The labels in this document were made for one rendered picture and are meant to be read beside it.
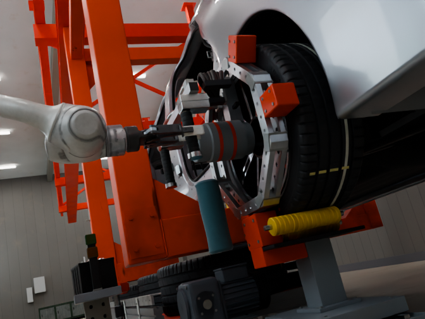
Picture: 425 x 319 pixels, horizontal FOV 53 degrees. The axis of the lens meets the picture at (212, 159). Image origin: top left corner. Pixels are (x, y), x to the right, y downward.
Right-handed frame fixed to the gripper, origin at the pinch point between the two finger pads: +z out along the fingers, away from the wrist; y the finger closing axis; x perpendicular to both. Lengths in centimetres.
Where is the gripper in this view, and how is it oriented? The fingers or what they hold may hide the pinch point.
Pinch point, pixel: (191, 133)
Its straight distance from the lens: 129.2
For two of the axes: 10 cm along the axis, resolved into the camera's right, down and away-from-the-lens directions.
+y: 3.0, -3.2, -9.0
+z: 9.3, -1.2, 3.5
